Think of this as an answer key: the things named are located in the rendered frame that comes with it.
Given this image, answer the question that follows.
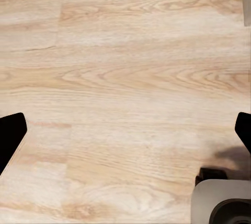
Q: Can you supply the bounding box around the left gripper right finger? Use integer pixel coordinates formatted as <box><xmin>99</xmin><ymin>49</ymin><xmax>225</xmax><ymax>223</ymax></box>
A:
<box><xmin>235</xmin><ymin>112</ymin><xmax>251</xmax><ymax>153</ymax></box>

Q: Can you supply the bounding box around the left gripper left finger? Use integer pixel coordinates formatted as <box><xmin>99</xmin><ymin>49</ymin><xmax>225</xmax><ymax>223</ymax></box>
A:
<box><xmin>0</xmin><ymin>112</ymin><xmax>27</xmax><ymax>175</ymax></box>

